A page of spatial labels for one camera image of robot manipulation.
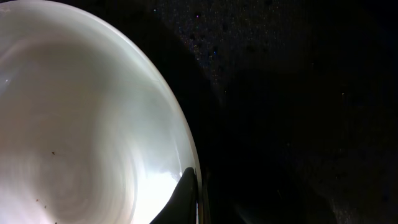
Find light blue plate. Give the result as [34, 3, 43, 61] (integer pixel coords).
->
[1, 1, 201, 223]

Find round black tray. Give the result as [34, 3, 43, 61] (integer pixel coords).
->
[55, 0, 398, 224]

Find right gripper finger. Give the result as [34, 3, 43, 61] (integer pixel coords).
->
[150, 167, 198, 224]

